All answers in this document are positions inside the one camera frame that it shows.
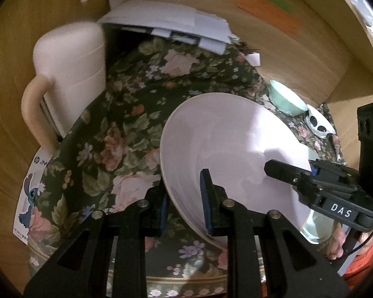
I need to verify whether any light green plate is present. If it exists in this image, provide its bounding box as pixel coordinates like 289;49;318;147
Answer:
298;149;337;245

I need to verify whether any white panda print bowl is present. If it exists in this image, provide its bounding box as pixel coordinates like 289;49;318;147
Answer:
306;105;335;140

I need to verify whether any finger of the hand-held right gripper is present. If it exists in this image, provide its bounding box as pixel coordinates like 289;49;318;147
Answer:
311;159;362;190
264;159;318;194

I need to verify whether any light green bowl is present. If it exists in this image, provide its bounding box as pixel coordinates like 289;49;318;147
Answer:
268;79;308;117

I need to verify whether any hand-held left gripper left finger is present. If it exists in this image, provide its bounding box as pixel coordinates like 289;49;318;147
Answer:
23;180;171;298

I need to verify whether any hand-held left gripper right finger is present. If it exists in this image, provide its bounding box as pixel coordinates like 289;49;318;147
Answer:
200;168;351;298

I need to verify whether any floral tablecloth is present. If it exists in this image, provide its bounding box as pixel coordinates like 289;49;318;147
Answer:
26;36;349;298

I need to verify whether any person's right forearm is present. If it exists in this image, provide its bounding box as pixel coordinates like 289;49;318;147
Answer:
342;242;373;284

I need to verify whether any stack of white papers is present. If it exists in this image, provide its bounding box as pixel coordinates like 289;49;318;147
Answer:
97;0;240;55

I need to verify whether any orange sticky note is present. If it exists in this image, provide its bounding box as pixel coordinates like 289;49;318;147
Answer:
235;0;302;37

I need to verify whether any person's right hand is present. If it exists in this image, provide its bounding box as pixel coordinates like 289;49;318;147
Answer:
326;221;373;261

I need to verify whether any wooden shelf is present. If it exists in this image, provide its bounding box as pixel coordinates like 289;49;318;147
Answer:
325;0;373;81

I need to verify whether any small white box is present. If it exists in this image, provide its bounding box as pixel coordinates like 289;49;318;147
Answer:
247;53;262;68

